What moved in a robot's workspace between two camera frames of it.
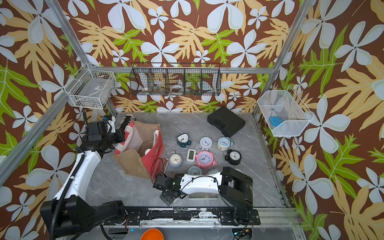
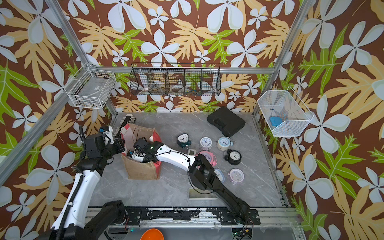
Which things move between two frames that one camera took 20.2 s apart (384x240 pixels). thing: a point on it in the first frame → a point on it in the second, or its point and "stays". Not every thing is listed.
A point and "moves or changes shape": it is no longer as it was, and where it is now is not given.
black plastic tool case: x=227 y=121 stays
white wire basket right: x=287 y=105 stays
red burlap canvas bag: x=141 y=152 moves or changes shape
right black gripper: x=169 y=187 → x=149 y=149
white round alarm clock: x=206 y=143 stays
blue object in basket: x=275 y=120 stays
